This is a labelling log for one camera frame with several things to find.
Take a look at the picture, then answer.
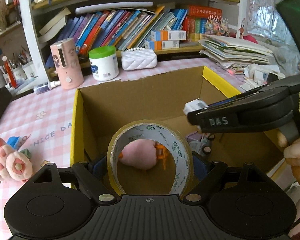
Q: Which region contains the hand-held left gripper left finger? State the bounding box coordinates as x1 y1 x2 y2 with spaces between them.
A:
27 155 117 204

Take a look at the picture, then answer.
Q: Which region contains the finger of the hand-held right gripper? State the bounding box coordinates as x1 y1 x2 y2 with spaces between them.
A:
205 76 300 111
187 109 241 133

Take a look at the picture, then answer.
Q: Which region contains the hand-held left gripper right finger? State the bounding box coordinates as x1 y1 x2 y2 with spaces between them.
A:
185 151 270 203

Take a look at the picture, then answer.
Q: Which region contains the clear packing tape roll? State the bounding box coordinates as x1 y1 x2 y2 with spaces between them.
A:
107 120 194 198

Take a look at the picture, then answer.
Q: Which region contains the grey toy truck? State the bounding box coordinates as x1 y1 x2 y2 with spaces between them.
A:
186 131 215 157

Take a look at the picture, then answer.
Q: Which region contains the small white carton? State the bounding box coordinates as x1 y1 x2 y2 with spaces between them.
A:
183 99 208 115

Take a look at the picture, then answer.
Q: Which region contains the pink wind-up chick toy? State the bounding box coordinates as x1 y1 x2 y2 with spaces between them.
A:
119 140 169 173

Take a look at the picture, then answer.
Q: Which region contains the yellow cardboard box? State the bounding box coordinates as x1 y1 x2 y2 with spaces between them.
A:
70 66 293 196

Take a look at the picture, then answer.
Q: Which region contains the pink plush pig toy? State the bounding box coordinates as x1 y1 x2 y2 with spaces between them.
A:
0 136 33 183

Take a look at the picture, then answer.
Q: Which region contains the blue toy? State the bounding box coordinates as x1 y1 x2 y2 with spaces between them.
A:
6 135 22 148

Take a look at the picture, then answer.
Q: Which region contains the person's right hand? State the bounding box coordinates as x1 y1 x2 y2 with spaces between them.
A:
277 130 300 188

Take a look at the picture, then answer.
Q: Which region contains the white power strip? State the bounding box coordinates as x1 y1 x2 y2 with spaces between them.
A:
244 64 285 90

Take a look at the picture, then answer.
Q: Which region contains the stack of papers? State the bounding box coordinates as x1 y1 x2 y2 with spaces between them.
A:
199 34 274 74

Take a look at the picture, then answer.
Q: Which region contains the colourful ornament bunch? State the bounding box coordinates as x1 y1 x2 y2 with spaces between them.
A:
205 14 230 37

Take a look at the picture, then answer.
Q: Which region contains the orange white carton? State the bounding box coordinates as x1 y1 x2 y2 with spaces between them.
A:
144 39 180 50
151 29 187 41

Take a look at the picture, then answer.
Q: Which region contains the thick red book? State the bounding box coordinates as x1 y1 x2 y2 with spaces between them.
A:
187 5 222 18

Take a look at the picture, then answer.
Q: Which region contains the small spray bottle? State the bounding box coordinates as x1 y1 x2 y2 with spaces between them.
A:
34 81 61 95

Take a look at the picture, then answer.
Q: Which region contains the white quilted purse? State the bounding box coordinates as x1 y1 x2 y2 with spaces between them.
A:
121 47 158 71

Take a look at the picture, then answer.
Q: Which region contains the white jar green lid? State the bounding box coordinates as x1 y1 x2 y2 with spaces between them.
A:
88 46 119 82

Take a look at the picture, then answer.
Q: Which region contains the pink cartoon humidifier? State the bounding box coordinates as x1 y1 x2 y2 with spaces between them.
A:
50 38 84 90

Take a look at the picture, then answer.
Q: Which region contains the black side table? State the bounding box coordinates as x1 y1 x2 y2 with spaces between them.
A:
0 87 13 135

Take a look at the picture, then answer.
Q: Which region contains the white pen holder cup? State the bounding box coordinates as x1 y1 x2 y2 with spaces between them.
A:
9 65 27 80
22 61 38 79

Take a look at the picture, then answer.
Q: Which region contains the row of colourful books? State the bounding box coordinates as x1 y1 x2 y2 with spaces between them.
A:
44 6 188 55

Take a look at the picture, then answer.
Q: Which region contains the thick cream book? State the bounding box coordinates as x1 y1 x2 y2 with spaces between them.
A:
39 7 72 43

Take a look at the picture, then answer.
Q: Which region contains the white paper roll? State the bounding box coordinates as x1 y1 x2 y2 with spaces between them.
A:
75 1 153 15

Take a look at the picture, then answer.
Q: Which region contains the white wooden bookshelf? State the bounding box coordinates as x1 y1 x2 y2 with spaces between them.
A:
0 0 240 80

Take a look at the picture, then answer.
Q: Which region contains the dried flower bunch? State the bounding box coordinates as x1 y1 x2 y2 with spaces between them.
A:
0 0 11 28

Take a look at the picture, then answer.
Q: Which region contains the alphabet wall poster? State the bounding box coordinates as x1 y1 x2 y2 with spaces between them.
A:
247 0 300 35

